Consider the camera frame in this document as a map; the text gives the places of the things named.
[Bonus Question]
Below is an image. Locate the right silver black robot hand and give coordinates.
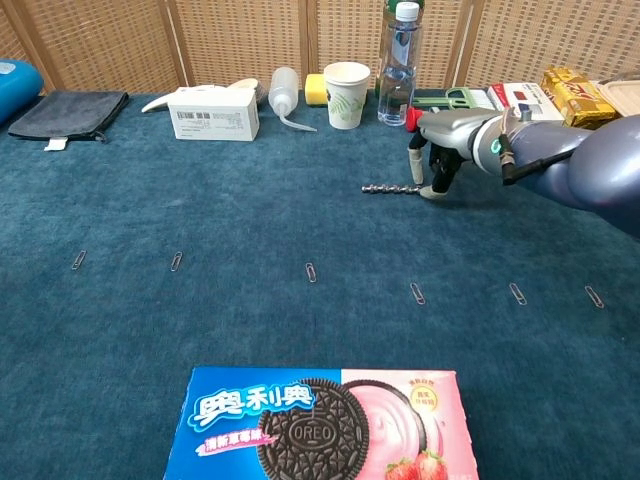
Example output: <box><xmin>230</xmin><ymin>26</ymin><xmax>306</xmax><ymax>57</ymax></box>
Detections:
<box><xmin>406</xmin><ymin>108</ymin><xmax>495</xmax><ymax>202</ymax></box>

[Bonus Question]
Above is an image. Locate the silver magnetic bar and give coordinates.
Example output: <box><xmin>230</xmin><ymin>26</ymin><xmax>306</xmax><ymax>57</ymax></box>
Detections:
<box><xmin>361</xmin><ymin>183</ymin><xmax>426</xmax><ymax>196</ymax></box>

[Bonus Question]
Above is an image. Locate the light green plastic brush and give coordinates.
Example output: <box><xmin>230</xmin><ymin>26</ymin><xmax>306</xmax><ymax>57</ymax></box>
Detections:
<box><xmin>413</xmin><ymin>87</ymin><xmax>494</xmax><ymax>112</ymax></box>

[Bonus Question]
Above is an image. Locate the clear plastic water bottle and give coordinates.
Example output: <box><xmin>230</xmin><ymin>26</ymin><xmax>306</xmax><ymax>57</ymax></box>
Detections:
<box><xmin>377</xmin><ymin>1</ymin><xmax>424</xmax><ymax>127</ymax></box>

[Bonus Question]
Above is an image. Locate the white box with red print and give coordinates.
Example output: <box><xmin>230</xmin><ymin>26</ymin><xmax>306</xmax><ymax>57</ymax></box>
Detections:
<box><xmin>486</xmin><ymin>82</ymin><xmax>566</xmax><ymax>122</ymax></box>

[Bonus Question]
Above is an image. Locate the paper cup with leaf print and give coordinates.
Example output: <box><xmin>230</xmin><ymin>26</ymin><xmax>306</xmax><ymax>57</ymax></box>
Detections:
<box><xmin>322</xmin><ymin>61</ymin><xmax>372</xmax><ymax>131</ymax></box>

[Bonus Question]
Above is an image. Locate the golden yellow snack box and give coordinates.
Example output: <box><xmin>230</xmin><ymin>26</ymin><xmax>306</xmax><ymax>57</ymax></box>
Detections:
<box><xmin>539</xmin><ymin>66</ymin><xmax>621</xmax><ymax>130</ymax></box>

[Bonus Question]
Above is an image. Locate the yellow sponge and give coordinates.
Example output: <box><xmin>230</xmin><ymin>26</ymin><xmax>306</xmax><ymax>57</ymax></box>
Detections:
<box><xmin>304</xmin><ymin>73</ymin><xmax>330</xmax><ymax>107</ymax></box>

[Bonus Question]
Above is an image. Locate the translucent squeeze wash bottle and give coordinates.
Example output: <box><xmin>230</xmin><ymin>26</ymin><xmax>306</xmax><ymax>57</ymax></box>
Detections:
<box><xmin>268</xmin><ymin>66</ymin><xmax>318</xmax><ymax>133</ymax></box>

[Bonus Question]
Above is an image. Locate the beige lidded food container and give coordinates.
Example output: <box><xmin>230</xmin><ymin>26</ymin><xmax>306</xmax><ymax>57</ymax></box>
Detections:
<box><xmin>592</xmin><ymin>78</ymin><xmax>640</xmax><ymax>119</ymax></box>

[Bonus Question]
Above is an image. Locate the beige oval brush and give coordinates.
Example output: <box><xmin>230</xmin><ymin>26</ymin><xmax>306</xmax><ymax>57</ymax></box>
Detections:
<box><xmin>230</xmin><ymin>77</ymin><xmax>272</xmax><ymax>105</ymax></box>

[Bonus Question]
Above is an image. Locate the dark teal carpet table cover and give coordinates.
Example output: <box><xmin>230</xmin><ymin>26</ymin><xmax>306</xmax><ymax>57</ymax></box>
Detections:
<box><xmin>0</xmin><ymin>88</ymin><xmax>640</xmax><ymax>480</ymax></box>

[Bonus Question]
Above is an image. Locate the wooden rattan folding screen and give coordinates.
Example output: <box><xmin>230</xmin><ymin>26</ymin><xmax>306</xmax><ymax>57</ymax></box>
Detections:
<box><xmin>0</xmin><ymin>0</ymin><xmax>640</xmax><ymax>97</ymax></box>

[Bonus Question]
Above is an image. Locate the white cardboard box with labels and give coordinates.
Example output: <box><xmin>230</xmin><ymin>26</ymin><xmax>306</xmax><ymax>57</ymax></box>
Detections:
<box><xmin>167</xmin><ymin>88</ymin><xmax>261</xmax><ymax>143</ymax></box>

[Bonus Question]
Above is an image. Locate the white curved shoehorn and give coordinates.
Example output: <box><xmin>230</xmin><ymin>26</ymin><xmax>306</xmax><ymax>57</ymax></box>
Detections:
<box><xmin>140</xmin><ymin>84</ymin><xmax>236</xmax><ymax>114</ymax></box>

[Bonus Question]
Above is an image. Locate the blue pink Oreo box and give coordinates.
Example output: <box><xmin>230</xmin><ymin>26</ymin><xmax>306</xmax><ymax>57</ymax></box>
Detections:
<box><xmin>162</xmin><ymin>367</ymin><xmax>480</xmax><ymax>480</ymax></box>

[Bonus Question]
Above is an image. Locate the dark grey zipper pouch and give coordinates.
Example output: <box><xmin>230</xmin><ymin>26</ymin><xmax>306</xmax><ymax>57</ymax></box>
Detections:
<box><xmin>7</xmin><ymin>90</ymin><xmax>130</xmax><ymax>145</ymax></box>

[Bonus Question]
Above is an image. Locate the blue rounded plastic case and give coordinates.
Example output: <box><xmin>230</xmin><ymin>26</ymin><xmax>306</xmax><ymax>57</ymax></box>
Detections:
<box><xmin>0</xmin><ymin>59</ymin><xmax>45</xmax><ymax>126</ymax></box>

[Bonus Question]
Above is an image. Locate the black cable with connector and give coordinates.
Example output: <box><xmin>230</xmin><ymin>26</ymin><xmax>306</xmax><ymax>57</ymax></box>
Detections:
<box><xmin>498</xmin><ymin>132</ymin><xmax>577</xmax><ymax>187</ymax></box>

